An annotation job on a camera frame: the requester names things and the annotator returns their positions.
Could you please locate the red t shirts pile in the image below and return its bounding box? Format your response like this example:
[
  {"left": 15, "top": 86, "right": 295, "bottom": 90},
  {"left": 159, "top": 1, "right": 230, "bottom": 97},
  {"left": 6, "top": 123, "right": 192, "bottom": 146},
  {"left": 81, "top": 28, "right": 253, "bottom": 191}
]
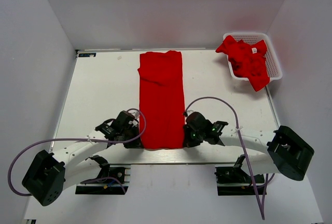
[{"left": 215, "top": 35, "right": 270, "bottom": 92}]

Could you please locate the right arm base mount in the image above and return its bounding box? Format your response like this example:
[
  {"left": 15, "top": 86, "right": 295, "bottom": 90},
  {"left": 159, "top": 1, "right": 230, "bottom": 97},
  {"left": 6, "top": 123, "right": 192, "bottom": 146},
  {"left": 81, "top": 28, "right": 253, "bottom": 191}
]
[{"left": 215, "top": 166, "right": 255, "bottom": 196}]

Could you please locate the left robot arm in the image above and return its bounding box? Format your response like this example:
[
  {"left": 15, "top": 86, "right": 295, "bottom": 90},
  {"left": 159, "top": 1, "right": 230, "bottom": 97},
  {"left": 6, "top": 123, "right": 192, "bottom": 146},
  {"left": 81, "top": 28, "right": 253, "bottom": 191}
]
[{"left": 22, "top": 108, "right": 141, "bottom": 206}]

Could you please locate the blue table label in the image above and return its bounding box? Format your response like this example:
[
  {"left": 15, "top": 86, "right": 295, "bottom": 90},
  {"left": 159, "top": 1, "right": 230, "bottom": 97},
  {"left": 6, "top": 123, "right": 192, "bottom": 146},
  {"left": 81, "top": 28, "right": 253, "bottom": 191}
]
[{"left": 78, "top": 53, "right": 96, "bottom": 58}]

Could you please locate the white plastic basket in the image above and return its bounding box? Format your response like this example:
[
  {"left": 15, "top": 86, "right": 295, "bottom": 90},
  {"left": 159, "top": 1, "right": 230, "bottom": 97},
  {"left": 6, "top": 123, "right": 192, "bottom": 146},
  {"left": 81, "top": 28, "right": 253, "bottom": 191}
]
[{"left": 223, "top": 32, "right": 283, "bottom": 82}]

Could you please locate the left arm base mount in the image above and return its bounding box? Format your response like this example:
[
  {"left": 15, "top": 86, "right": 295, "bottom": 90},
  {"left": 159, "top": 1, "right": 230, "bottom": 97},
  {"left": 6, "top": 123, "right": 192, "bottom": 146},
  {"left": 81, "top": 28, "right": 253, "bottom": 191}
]
[{"left": 75, "top": 165, "right": 131, "bottom": 195}]

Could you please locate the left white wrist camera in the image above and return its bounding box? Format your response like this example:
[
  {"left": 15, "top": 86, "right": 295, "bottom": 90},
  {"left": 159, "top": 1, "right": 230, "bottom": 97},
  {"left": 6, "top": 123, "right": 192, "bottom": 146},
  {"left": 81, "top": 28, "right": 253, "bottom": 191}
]
[{"left": 131, "top": 111, "right": 140, "bottom": 125}]

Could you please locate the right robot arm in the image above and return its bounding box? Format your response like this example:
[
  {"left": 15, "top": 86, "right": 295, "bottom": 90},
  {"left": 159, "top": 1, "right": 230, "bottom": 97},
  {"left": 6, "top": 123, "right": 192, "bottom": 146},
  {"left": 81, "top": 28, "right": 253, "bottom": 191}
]
[{"left": 183, "top": 112, "right": 314, "bottom": 182}]

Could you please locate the red t shirt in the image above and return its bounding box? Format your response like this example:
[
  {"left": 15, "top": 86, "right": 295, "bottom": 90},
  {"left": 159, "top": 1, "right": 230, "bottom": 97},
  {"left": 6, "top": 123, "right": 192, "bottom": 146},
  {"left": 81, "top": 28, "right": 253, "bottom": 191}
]
[{"left": 138, "top": 51, "right": 185, "bottom": 149}]

